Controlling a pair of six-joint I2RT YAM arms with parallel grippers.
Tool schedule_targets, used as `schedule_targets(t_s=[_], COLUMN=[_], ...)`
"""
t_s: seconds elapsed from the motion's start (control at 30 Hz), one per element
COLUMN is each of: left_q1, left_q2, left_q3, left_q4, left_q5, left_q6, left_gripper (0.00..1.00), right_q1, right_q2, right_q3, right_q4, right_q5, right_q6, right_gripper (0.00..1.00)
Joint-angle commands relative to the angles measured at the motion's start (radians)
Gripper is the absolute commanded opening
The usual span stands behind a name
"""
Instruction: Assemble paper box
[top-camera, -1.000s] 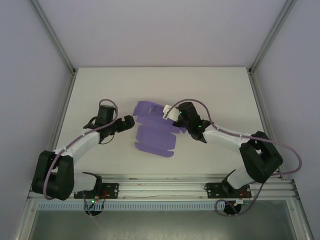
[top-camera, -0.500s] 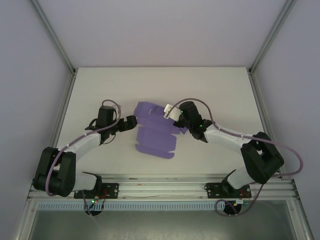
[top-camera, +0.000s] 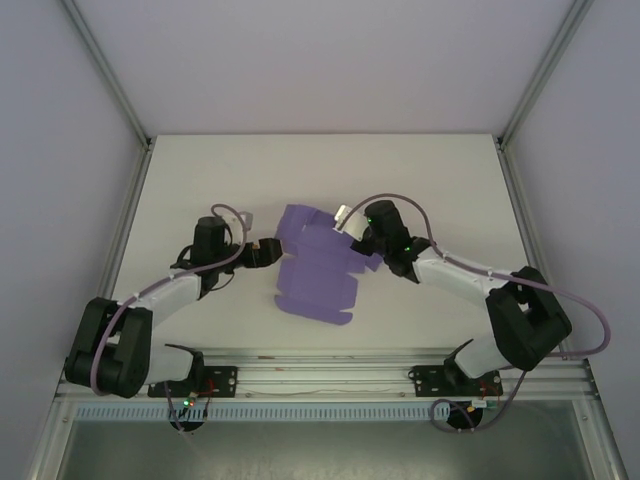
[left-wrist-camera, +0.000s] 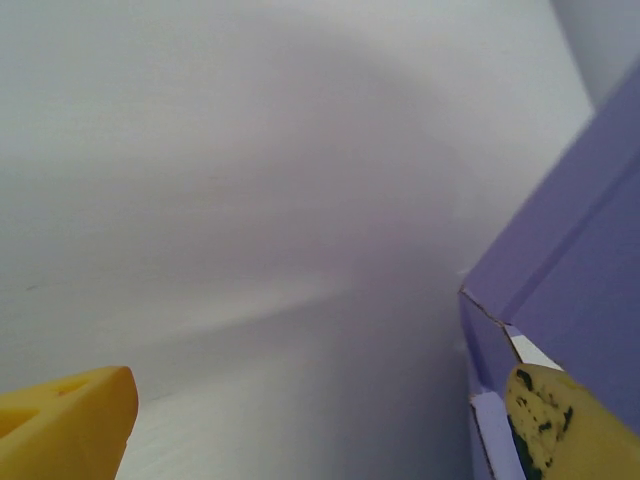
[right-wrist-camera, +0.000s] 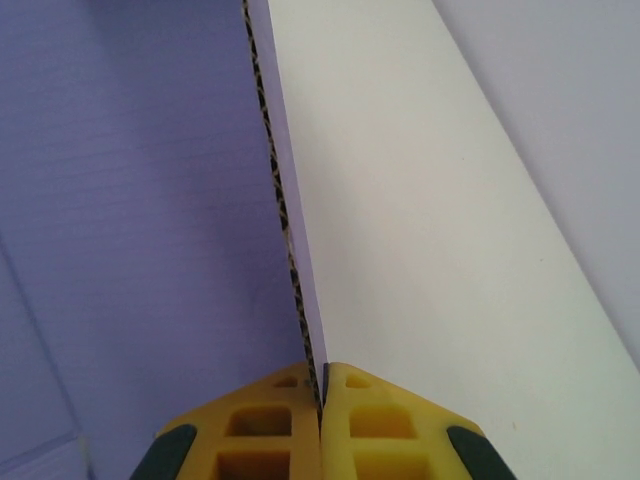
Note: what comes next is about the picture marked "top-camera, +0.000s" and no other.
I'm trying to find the purple paper box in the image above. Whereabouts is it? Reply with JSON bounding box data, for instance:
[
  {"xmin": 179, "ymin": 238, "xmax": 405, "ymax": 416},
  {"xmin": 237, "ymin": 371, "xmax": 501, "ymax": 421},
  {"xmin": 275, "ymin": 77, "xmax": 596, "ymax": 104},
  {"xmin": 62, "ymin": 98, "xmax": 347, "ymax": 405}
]
[{"xmin": 273, "ymin": 202, "xmax": 384, "ymax": 329}]

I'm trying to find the grey metal sheet panel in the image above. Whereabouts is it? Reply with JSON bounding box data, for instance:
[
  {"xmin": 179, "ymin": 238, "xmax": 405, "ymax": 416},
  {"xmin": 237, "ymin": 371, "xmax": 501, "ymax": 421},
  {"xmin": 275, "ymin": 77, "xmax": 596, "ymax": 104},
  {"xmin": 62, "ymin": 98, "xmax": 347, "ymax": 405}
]
[{"xmin": 29, "ymin": 399, "xmax": 626, "ymax": 480}]

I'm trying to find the aluminium table side rail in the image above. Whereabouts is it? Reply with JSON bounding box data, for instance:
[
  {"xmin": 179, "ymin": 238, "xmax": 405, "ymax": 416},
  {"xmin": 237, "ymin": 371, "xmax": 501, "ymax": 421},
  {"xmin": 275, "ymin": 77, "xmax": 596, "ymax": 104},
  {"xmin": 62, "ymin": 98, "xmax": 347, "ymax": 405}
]
[
  {"xmin": 97, "ymin": 139, "xmax": 154, "ymax": 301},
  {"xmin": 497, "ymin": 139, "xmax": 571, "ymax": 359}
]

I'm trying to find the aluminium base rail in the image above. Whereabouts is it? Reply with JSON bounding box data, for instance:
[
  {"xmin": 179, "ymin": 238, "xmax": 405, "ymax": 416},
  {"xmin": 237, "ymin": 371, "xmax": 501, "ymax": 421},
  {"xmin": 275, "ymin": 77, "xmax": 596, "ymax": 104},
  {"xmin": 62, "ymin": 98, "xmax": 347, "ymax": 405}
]
[{"xmin": 54, "ymin": 352, "xmax": 599, "ymax": 401}]

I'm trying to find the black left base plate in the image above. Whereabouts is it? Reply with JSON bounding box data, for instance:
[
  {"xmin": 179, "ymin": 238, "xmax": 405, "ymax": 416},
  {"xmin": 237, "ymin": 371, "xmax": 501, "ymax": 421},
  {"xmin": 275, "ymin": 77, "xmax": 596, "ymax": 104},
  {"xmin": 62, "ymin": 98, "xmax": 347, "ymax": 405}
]
[{"xmin": 147, "ymin": 365, "xmax": 239, "ymax": 399}]

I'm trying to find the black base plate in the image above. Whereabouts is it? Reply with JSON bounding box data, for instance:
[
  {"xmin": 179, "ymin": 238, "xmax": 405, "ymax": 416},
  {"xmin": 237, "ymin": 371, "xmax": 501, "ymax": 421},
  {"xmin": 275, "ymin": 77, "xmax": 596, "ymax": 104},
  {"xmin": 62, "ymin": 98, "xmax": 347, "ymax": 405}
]
[
  {"xmin": 408, "ymin": 364, "xmax": 502, "ymax": 399},
  {"xmin": 147, "ymin": 365, "xmax": 239, "ymax": 399}
]

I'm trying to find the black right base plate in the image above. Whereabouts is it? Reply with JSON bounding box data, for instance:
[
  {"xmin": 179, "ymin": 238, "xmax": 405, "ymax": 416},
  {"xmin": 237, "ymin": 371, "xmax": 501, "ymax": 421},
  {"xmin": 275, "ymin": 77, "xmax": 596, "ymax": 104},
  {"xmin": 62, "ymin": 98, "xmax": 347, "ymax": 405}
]
[{"xmin": 408, "ymin": 364, "xmax": 502, "ymax": 399}]

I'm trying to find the slotted grey cable duct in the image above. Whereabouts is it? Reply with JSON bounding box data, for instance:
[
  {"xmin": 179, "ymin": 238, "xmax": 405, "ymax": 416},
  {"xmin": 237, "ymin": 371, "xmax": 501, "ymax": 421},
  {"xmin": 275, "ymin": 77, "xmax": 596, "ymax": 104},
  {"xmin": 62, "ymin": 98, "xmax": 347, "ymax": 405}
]
[{"xmin": 74, "ymin": 403, "xmax": 501, "ymax": 422}]

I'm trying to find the aluminium frame post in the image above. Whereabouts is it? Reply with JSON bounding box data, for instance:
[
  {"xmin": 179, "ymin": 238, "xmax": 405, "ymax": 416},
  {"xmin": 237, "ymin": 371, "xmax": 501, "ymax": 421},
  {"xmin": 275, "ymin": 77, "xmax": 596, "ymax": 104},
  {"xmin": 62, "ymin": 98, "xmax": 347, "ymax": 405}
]
[
  {"xmin": 62, "ymin": 0, "xmax": 154, "ymax": 147},
  {"xmin": 497, "ymin": 0, "xmax": 594, "ymax": 147}
]

